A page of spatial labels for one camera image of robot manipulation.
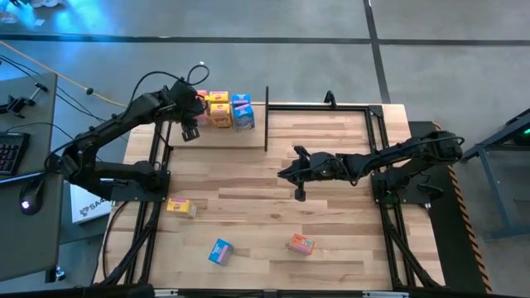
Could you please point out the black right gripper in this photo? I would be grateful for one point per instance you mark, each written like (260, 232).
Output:
(327, 165)

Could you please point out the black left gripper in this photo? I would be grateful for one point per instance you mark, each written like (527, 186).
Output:
(186, 101)

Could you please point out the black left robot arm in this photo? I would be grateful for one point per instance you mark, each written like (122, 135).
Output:
(83, 153)

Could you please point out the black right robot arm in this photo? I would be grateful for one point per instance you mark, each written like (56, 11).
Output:
(439, 147)

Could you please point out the white printed box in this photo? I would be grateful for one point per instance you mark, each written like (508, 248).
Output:
(89, 207)

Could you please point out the grey computer desk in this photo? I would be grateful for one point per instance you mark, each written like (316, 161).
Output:
(41, 107)

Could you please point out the black mat with hazard stripe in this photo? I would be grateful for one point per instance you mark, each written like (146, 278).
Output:
(447, 232)

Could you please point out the black computer mouse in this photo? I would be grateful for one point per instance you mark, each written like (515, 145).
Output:
(31, 198)

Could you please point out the black desk clamp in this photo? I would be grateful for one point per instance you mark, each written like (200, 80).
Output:
(16, 103)

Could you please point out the black keyboard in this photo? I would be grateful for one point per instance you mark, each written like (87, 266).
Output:
(11, 152)

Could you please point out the thin black shelf end frame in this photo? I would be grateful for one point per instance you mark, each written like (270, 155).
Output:
(267, 120)

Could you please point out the black aluminium table frame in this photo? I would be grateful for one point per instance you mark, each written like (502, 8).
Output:
(281, 108)

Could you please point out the black corner bracket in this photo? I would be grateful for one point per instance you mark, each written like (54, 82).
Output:
(330, 98)

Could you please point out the silver edge bracket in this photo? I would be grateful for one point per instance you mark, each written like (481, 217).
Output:
(385, 294)
(165, 293)

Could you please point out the blue metal frame table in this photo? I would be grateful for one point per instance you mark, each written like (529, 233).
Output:
(513, 126)

